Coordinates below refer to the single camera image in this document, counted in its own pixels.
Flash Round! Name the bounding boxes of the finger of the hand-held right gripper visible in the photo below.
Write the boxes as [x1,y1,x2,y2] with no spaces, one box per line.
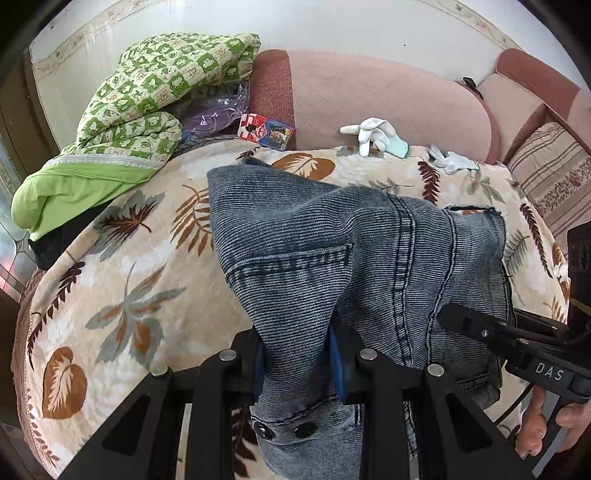
[437,302,511,357]
[512,307,572,339]

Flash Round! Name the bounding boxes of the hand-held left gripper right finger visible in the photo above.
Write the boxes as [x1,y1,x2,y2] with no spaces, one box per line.
[329,318,536,480]

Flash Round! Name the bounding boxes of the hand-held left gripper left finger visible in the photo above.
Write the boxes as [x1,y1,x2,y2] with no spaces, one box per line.
[60,329,278,480]

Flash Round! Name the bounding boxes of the blue denim pants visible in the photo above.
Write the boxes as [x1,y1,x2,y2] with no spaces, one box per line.
[206,157,518,480]

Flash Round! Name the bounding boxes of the person's right hand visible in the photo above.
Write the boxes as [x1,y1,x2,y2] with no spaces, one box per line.
[515,385,591,460]

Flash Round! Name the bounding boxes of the striped cushion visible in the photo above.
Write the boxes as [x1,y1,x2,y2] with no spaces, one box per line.
[508,121,591,241]

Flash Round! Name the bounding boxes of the white glove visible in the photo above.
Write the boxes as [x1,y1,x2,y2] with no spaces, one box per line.
[340,117,410,160]
[427,144,482,175]

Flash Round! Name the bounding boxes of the beige leaf print blanket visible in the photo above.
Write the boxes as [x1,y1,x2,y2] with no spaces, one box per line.
[11,138,571,480]

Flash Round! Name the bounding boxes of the colourful picture packet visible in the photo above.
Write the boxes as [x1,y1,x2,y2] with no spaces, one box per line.
[259,120,296,151]

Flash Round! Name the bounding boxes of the dark cloth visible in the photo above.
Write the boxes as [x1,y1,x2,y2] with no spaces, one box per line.
[28,222,88,271]

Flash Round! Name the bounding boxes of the red and white packet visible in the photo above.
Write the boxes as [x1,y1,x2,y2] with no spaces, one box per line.
[237,113,267,140]

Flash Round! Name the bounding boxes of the pink sofa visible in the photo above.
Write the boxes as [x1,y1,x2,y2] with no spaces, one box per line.
[249,46,591,241]

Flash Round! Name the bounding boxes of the purple plastic bag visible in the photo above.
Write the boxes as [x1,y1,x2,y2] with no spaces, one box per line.
[178,83,252,145]

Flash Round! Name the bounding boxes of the patterned glass window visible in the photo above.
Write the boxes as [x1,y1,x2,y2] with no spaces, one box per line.
[0,138,34,296]

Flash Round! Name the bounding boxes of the green patterned quilt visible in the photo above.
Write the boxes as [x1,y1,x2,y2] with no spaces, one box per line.
[10,32,262,241]

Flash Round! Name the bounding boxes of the wooden window frame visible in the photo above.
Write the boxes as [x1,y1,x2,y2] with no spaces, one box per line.
[0,51,63,195]

